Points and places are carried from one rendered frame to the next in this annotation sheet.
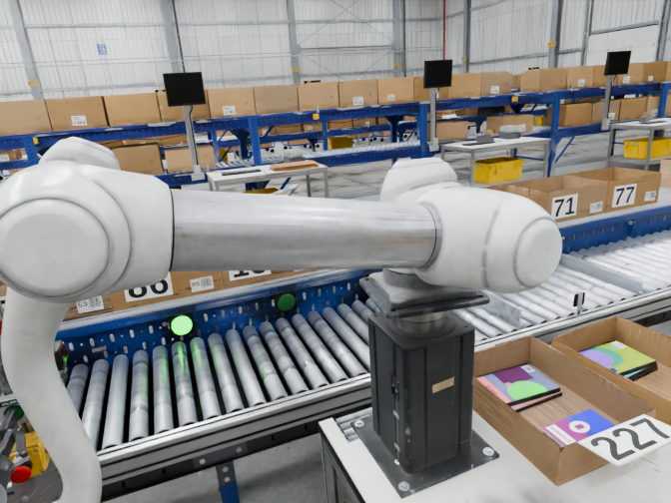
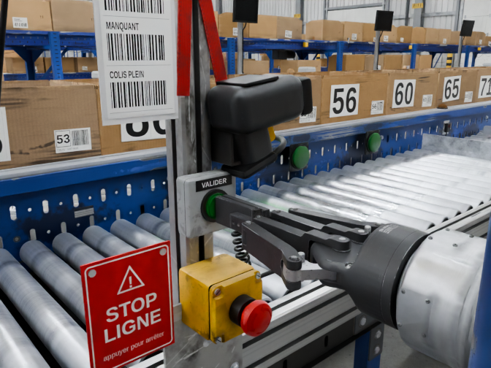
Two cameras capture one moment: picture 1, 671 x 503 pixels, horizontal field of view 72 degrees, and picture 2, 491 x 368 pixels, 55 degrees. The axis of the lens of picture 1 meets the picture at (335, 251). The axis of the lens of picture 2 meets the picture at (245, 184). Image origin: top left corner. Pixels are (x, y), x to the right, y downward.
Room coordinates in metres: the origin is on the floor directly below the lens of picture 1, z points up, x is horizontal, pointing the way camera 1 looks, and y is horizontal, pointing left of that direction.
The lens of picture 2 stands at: (0.39, 0.88, 1.11)
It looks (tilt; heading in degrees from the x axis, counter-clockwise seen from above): 15 degrees down; 339
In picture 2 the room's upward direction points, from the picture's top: straight up
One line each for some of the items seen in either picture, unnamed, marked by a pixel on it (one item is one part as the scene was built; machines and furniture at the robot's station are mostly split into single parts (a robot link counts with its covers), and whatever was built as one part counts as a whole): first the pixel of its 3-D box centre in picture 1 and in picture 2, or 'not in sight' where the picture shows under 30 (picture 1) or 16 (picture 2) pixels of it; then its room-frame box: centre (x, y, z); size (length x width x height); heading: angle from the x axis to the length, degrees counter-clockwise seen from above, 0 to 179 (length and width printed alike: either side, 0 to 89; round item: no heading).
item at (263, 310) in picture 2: (22, 470); (248, 313); (0.81, 0.71, 0.84); 0.04 x 0.04 x 0.04; 20
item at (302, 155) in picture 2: (286, 302); (302, 157); (1.65, 0.20, 0.81); 0.07 x 0.01 x 0.07; 110
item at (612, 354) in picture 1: (610, 359); not in sight; (1.15, -0.77, 0.79); 0.19 x 0.14 x 0.02; 109
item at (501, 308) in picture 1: (478, 296); (479, 152); (1.67, -0.55, 0.76); 0.46 x 0.01 x 0.09; 20
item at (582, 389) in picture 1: (542, 398); not in sight; (0.98, -0.50, 0.80); 0.38 x 0.28 x 0.10; 20
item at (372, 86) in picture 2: not in sight; (325, 96); (1.98, -0.07, 0.96); 0.39 x 0.29 x 0.17; 110
